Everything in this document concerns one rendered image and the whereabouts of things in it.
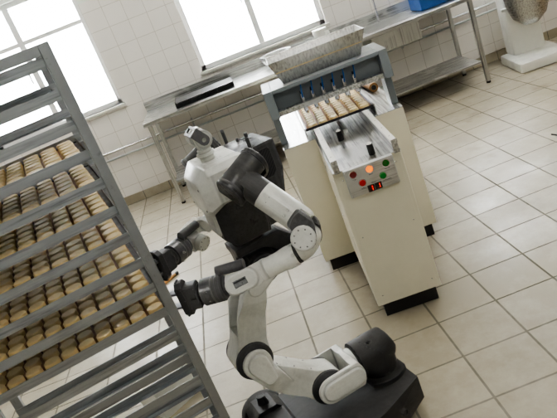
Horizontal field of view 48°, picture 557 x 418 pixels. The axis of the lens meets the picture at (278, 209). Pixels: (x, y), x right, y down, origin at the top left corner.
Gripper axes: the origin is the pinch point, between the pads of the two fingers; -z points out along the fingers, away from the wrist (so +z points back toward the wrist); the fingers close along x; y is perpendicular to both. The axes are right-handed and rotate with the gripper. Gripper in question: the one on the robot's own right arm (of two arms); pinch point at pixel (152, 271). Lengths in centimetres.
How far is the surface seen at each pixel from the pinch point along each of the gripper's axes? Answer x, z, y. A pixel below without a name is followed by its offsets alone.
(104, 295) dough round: 10.3, -28.8, 14.2
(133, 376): -36.0, -18.1, -15.7
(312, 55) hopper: 31, 167, -20
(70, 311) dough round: 10.4, -37.8, 7.0
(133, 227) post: 30, -21, 34
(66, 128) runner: 63, -24, 29
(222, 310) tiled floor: -96, 98, -99
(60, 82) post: 75, -22, 34
